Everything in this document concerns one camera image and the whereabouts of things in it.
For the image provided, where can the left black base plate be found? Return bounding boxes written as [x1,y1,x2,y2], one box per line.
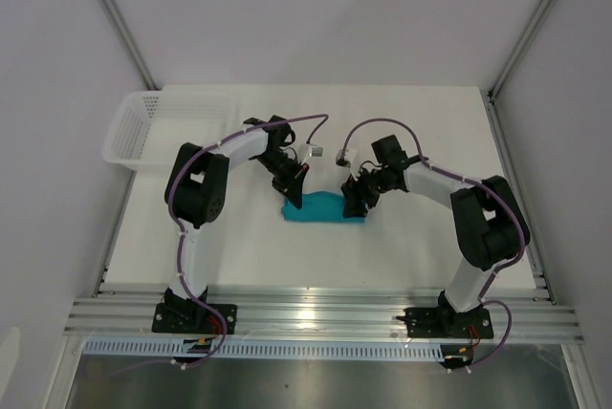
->
[151,304,222,335]

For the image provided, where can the left aluminium frame post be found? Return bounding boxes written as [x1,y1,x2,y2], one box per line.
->
[98,0,159,91]

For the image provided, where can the white slotted cable duct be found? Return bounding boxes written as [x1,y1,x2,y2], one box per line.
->
[83,337,444,362]

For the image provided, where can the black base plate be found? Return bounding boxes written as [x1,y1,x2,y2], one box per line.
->
[151,304,222,335]
[396,307,493,339]

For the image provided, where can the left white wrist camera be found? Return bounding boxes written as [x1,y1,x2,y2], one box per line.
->
[297,142,323,163]

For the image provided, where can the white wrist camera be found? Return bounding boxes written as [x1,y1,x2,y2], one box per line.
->
[297,142,323,163]
[336,148,361,177]

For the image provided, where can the teal t-shirt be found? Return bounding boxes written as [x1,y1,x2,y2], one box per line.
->
[280,191,365,225]

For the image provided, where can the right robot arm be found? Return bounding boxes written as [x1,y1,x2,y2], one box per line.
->
[336,136,530,337]

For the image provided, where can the right aluminium frame post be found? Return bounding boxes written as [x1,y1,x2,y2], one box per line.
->
[487,0,558,103]

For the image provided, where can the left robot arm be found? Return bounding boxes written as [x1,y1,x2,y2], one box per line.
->
[163,116,309,333]

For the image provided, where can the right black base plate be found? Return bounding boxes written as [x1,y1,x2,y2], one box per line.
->
[396,307,493,339]

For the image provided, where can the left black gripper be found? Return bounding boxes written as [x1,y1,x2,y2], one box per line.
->
[254,151,309,209]

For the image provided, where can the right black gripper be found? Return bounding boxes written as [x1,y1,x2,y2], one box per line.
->
[341,163,391,219]

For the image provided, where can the aluminium frame post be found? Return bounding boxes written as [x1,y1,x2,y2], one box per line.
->
[98,0,159,91]
[487,0,558,103]

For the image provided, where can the right side aluminium rail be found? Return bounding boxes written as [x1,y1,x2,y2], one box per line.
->
[480,90,557,305]

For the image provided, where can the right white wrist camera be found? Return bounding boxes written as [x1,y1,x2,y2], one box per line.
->
[336,148,361,177]

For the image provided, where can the aluminium mounting rail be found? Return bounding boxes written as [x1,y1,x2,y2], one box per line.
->
[64,284,584,344]

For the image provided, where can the white plastic basket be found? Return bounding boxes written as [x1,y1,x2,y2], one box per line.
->
[102,92,236,171]

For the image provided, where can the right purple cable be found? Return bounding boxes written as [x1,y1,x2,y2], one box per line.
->
[341,118,527,348]

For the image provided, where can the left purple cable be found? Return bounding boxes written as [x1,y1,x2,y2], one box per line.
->
[166,114,330,334]

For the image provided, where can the left side aluminium rail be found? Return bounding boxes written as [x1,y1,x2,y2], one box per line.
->
[91,171,137,298]

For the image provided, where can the purple cable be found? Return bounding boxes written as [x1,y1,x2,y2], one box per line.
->
[341,118,527,348]
[166,114,330,334]

